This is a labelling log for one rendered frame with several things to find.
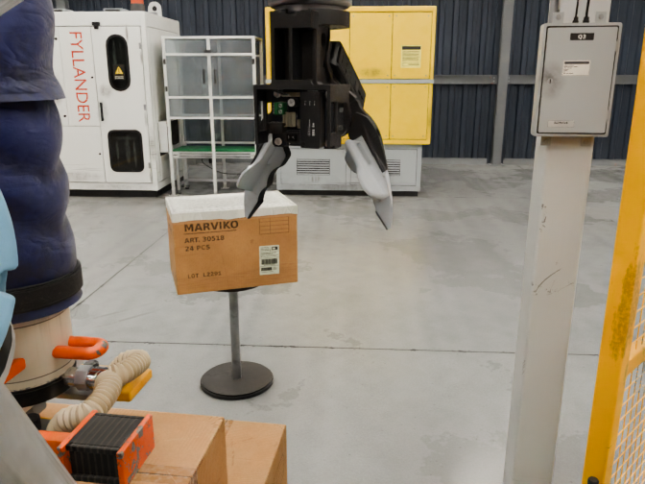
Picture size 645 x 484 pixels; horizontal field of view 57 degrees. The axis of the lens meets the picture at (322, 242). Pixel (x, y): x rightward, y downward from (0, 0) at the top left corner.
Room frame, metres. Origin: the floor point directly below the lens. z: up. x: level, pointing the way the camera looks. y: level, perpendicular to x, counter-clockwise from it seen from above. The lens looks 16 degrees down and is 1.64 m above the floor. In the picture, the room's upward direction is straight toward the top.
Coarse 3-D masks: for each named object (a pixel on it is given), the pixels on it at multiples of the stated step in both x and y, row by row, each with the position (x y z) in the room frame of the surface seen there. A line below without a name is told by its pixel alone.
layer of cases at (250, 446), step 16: (240, 432) 1.64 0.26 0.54; (256, 432) 1.64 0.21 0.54; (272, 432) 1.64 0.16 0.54; (240, 448) 1.56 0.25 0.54; (256, 448) 1.56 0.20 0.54; (272, 448) 1.56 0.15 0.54; (240, 464) 1.49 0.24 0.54; (256, 464) 1.49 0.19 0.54; (272, 464) 1.49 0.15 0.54; (240, 480) 1.41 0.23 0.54; (256, 480) 1.41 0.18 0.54; (272, 480) 1.48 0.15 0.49
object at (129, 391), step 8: (88, 360) 1.04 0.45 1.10; (96, 360) 1.04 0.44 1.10; (144, 376) 1.04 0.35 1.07; (128, 384) 1.00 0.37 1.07; (136, 384) 1.00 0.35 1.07; (144, 384) 1.03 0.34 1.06; (128, 392) 0.98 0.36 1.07; (136, 392) 1.00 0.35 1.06; (120, 400) 0.97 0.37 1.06; (128, 400) 0.97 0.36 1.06
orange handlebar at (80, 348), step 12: (72, 336) 0.96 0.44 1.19; (84, 336) 0.96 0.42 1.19; (60, 348) 0.91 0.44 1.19; (72, 348) 0.91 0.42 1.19; (84, 348) 0.91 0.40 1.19; (96, 348) 0.91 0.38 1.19; (12, 360) 0.87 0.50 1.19; (24, 360) 0.88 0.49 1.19; (12, 372) 0.85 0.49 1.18; (48, 432) 0.67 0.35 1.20; (60, 432) 0.67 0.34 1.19; (48, 444) 0.65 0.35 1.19
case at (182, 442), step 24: (48, 408) 1.13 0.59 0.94; (120, 408) 1.13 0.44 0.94; (168, 432) 1.04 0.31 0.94; (192, 432) 1.04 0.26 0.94; (216, 432) 1.05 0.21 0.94; (168, 456) 0.97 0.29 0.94; (192, 456) 0.97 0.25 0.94; (216, 456) 1.04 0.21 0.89; (144, 480) 0.90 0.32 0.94; (168, 480) 0.90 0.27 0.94; (192, 480) 0.91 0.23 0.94; (216, 480) 1.03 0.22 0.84
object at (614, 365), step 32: (640, 64) 1.20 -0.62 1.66; (640, 96) 1.19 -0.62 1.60; (640, 128) 1.19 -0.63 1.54; (640, 160) 1.18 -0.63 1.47; (640, 192) 1.17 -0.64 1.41; (640, 224) 1.17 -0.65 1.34; (640, 256) 1.18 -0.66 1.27; (608, 320) 1.19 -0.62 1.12; (640, 320) 1.28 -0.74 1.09; (608, 352) 1.19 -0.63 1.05; (640, 352) 1.28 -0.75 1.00; (608, 384) 1.18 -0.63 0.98; (640, 384) 1.34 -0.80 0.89; (608, 416) 1.17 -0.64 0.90; (640, 416) 1.36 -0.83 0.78; (608, 448) 1.17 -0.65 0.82; (608, 480) 1.18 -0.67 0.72
